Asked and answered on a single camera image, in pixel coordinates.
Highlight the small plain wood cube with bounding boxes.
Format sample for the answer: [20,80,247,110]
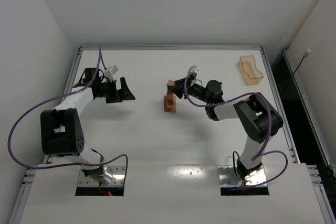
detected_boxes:
[166,80,175,89]

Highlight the red-brown arch block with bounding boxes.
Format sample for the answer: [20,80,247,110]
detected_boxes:
[164,95,174,108]

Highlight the light wood long block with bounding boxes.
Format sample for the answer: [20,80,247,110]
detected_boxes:
[170,98,176,113]

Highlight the red-brown long block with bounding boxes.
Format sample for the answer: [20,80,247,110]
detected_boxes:
[164,103,170,112]

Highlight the clear orange plastic box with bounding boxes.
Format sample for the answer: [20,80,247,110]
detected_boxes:
[238,55,264,86]

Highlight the dark-topped wood block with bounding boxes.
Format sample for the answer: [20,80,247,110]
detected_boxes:
[166,90,174,100]

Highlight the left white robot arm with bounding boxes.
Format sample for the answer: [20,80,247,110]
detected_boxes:
[40,66,135,184]

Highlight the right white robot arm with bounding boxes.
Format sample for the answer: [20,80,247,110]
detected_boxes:
[167,73,283,180]

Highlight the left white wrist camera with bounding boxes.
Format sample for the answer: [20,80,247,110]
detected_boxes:
[103,65,119,81]

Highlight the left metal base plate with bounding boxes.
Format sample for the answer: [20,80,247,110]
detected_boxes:
[77,166,126,187]

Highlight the metal base plate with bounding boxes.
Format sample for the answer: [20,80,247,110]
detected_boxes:
[77,166,126,187]
[218,165,267,189]

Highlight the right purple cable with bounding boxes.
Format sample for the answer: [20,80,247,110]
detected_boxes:
[183,73,289,190]

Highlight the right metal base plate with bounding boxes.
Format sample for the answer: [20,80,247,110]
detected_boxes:
[218,165,267,189]

